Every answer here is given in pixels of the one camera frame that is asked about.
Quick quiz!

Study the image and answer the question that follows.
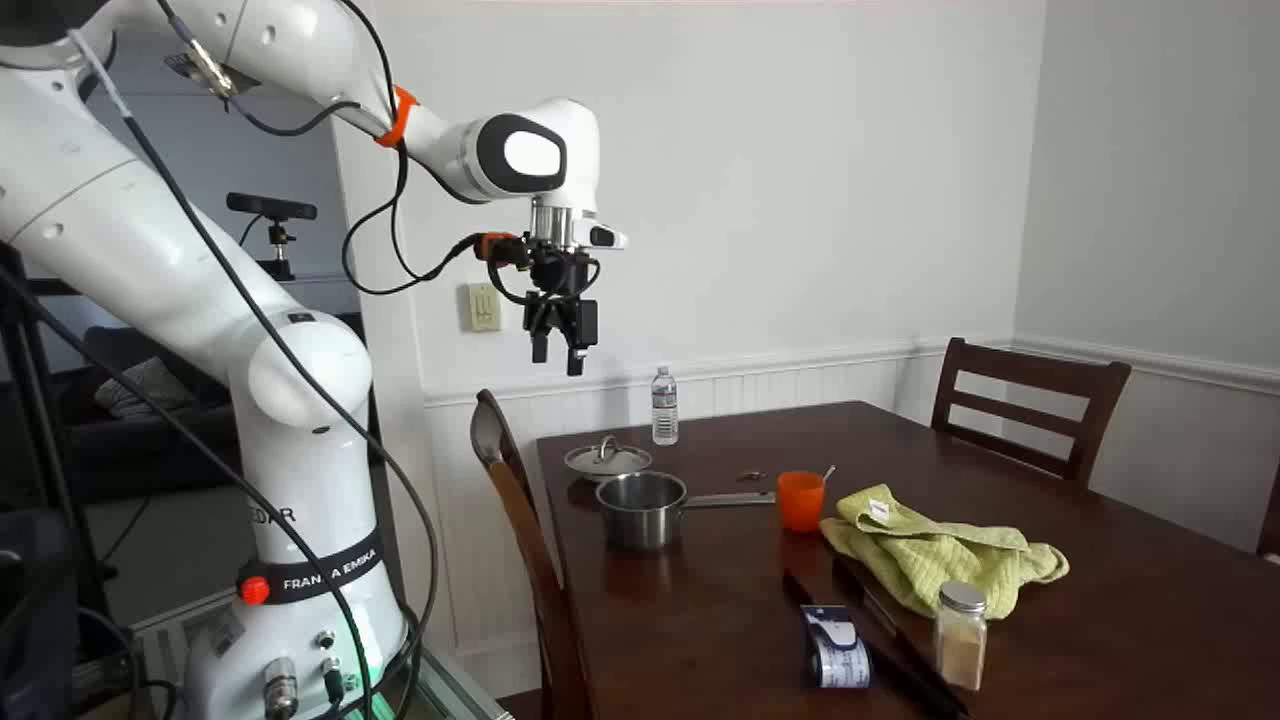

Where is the spice jar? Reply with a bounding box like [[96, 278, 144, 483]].
[[933, 581, 987, 692]]

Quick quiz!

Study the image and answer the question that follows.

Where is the glass pot lid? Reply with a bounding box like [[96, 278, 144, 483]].
[[562, 435, 652, 479]]

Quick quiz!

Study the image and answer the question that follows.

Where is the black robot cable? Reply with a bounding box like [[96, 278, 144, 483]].
[[62, 0, 535, 720]]

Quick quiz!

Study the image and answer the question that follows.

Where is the wooden chair near robot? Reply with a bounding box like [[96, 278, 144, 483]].
[[469, 387, 591, 720]]

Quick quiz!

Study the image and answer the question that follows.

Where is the wooden chair far side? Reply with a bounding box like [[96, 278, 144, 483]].
[[933, 338, 1133, 489]]

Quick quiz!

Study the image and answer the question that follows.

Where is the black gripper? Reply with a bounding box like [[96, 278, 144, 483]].
[[524, 228, 627, 375]]

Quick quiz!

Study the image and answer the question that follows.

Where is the yellow-green cloth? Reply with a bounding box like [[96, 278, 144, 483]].
[[821, 483, 1071, 620]]

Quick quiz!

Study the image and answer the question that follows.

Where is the orange plastic cup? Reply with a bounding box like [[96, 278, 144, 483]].
[[774, 473, 828, 537]]

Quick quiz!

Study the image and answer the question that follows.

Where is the beige wall light switch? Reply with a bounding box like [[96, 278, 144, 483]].
[[462, 285, 500, 333]]

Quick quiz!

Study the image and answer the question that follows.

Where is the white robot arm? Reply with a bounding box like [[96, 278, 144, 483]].
[[0, 0, 604, 720]]

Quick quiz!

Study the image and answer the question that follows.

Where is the clear water bottle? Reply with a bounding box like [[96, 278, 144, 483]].
[[652, 369, 678, 448]]

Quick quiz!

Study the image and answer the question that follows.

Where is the black camera on stand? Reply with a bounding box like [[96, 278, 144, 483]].
[[224, 194, 314, 281]]

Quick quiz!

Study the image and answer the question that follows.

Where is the steel saucepan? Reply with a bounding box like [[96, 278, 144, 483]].
[[597, 473, 774, 552]]

